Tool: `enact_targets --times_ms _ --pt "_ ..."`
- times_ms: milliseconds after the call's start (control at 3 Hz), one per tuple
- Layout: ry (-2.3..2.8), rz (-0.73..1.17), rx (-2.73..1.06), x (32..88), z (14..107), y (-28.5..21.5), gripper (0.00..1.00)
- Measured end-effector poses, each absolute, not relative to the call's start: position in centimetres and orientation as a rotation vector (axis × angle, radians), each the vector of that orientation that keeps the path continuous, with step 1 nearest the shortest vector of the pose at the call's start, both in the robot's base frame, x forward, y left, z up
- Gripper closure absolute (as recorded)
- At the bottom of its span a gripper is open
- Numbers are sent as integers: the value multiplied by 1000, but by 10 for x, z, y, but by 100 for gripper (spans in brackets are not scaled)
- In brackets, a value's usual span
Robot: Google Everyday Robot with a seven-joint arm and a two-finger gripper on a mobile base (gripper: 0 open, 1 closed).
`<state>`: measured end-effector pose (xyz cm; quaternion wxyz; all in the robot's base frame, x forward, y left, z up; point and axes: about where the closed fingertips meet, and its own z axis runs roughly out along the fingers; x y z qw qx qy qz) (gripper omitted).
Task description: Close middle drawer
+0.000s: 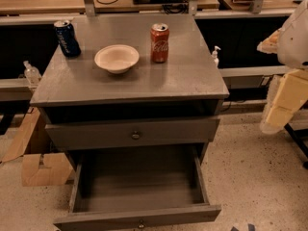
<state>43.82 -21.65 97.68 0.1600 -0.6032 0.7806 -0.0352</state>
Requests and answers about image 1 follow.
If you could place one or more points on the grey top drawer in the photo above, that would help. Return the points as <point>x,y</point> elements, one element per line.
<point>139,132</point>

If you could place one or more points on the grey drawer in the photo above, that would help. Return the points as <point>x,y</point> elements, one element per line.
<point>137,187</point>
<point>139,132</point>

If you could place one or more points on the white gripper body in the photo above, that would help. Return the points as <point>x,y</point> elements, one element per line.
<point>295,41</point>

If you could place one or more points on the white bowl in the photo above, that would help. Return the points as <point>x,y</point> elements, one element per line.
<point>117,58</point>

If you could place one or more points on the flat cardboard piece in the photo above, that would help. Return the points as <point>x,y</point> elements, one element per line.
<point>51,169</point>

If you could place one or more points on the white pump bottle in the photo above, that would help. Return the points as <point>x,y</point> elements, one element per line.
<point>215,55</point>

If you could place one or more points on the grey metal post left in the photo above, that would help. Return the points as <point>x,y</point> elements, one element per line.
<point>89,7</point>

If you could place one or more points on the blue soda can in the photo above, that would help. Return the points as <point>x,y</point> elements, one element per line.
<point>66,37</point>

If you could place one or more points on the red cola can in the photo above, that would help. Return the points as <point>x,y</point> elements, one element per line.
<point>159,34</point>

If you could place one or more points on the leaning cardboard sheet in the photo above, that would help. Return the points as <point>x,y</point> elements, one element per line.
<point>26,139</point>

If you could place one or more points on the clear bottle at left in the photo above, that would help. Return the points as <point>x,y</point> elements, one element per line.
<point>31,73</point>

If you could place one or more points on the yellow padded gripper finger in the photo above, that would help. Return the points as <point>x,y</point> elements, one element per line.
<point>286,95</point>

